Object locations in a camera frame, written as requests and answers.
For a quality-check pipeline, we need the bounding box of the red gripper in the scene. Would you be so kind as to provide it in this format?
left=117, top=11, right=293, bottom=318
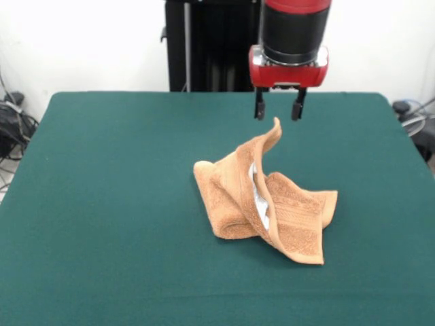
left=247, top=44, right=330, bottom=122

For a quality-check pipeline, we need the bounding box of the tan terry towel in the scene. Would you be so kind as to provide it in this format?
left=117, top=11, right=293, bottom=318
left=192, top=116, right=339, bottom=266

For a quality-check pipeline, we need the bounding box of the dark green table cloth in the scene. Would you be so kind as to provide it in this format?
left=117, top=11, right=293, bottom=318
left=0, top=90, right=435, bottom=326

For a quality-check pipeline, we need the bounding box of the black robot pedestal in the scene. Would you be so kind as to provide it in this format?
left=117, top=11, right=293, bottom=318
left=160, top=0, right=269, bottom=93

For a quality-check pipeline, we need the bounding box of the black cable bundle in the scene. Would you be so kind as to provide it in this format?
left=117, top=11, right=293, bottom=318
left=0, top=91, right=40, bottom=164

